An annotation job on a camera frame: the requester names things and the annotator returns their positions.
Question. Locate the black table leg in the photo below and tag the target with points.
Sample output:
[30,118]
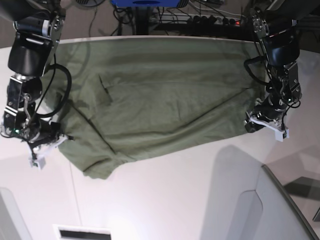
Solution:
[142,20]

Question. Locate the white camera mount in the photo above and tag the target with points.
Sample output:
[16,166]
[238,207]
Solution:
[38,150]
[280,132]

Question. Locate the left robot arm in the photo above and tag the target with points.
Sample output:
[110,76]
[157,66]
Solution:
[276,69]

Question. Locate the green t-shirt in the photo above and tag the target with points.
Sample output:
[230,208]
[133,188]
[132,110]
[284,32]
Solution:
[135,99]

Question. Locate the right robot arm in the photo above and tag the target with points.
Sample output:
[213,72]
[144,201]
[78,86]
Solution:
[38,26]

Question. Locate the blue box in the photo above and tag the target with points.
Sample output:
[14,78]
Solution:
[145,3]

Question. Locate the black power strip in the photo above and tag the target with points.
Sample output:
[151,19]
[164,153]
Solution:
[214,20]

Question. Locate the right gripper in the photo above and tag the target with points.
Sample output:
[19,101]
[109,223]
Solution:
[42,133]

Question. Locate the white slotted plate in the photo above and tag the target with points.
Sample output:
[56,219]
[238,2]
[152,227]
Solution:
[70,232]

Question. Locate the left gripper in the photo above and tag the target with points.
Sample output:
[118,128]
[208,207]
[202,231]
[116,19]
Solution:
[269,110]

